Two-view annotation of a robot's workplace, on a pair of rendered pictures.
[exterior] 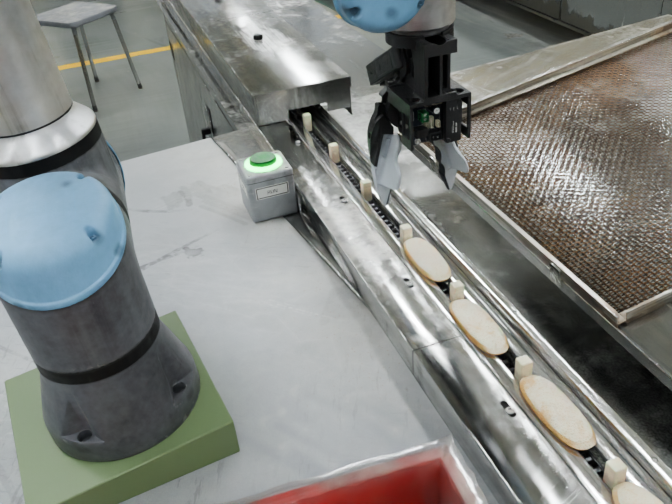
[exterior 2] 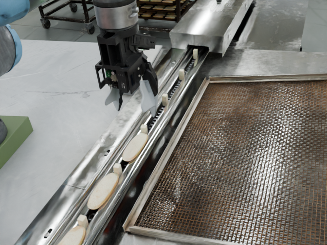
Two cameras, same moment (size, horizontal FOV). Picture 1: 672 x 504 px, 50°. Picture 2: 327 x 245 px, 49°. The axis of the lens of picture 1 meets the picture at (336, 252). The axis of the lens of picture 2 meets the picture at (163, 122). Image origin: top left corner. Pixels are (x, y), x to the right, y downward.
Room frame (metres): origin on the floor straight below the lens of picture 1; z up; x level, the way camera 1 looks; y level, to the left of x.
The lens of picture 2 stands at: (0.31, -0.57, 1.38)
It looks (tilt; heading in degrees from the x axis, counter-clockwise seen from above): 37 degrees down; 41
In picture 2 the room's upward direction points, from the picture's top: 5 degrees counter-clockwise
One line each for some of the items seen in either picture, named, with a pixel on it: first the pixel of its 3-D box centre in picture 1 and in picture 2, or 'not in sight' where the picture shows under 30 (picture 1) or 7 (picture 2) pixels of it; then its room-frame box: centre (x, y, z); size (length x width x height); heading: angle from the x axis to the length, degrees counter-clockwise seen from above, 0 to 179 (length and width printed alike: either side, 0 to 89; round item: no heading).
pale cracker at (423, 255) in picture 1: (426, 256); (135, 145); (0.74, -0.11, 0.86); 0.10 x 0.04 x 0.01; 16
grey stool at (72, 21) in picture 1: (85, 55); not in sight; (3.83, 1.23, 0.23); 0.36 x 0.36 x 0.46; 57
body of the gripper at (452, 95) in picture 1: (422, 84); (121, 56); (0.74, -0.11, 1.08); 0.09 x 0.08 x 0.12; 17
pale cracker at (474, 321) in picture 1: (477, 323); (103, 189); (0.60, -0.15, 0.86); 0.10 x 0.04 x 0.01; 17
